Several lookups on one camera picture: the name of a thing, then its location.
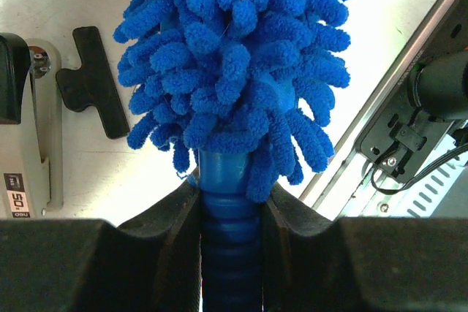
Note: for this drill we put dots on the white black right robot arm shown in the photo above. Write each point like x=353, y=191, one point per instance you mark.
x=440, y=87

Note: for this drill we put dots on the aluminium mounting rail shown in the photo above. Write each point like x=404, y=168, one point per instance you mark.
x=395, y=160

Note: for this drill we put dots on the blue fluffy duster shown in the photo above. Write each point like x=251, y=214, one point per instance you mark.
x=246, y=88

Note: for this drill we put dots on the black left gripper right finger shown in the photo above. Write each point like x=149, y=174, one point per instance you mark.
x=360, y=264

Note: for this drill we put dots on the black plastic clip piece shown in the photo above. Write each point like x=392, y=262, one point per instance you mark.
x=92, y=84

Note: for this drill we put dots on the grey black stapler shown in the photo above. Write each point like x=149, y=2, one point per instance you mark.
x=31, y=129

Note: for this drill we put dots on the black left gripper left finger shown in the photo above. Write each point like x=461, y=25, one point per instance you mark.
x=148, y=263

